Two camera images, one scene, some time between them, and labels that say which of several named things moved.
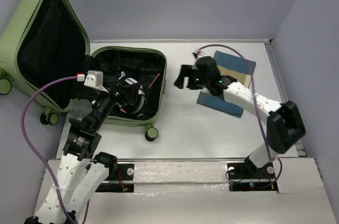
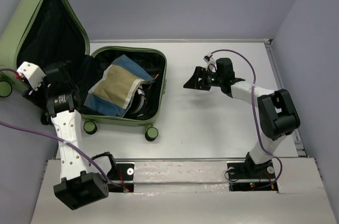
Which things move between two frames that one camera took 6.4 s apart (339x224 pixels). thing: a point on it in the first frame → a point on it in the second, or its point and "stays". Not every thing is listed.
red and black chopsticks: (150, 86) stays
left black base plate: (125, 172) stays
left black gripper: (123, 98) → (37, 96)
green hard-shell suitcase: (45, 57) stays
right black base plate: (238, 170) stays
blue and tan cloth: (239, 69) → (114, 87)
